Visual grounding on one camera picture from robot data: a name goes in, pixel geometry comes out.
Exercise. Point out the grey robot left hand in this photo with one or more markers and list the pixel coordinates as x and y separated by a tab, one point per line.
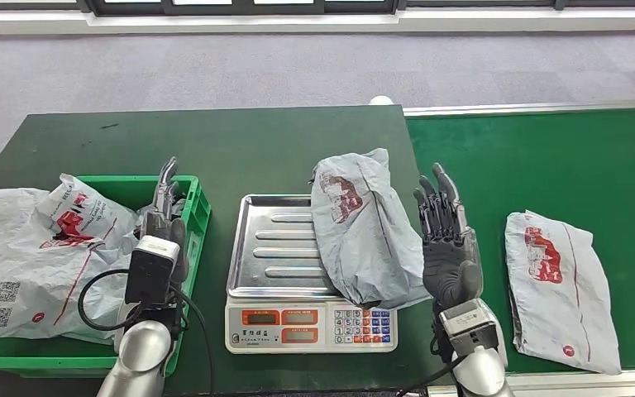
164	222

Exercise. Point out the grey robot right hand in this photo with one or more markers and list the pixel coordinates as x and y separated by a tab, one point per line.
451	268

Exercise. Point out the grey parcel red picture dot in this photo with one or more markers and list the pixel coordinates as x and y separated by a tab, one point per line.
558	296

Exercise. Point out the grey parcel QR codes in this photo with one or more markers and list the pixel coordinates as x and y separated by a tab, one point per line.
16	285

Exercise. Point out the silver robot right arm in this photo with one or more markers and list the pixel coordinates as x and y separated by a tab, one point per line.
482	375

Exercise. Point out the green conveyor belt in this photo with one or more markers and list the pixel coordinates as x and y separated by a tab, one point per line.
542	164

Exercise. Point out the white label on crate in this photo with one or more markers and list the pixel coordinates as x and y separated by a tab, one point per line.
194	257

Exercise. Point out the green plastic crate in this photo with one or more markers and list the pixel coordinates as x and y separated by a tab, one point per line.
126	189

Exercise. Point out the white electronic scale steel tray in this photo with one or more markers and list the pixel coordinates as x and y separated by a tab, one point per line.
273	246

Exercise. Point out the white round knob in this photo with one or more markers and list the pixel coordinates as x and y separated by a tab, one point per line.
381	101

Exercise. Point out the white window sill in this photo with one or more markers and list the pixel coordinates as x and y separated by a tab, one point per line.
295	24

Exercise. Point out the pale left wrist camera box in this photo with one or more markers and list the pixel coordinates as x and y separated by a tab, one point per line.
156	247

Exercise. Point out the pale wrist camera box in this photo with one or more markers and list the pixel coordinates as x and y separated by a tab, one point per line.
156	247
465	318

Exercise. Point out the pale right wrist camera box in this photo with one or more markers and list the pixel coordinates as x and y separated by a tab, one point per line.
465	318

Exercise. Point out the black left camera bracket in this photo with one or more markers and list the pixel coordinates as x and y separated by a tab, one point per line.
148	279

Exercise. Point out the silver conveyor side rail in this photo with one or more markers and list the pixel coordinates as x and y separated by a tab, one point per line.
514	108
569	383

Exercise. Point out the dark window frame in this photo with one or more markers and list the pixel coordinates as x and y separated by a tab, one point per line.
241	9

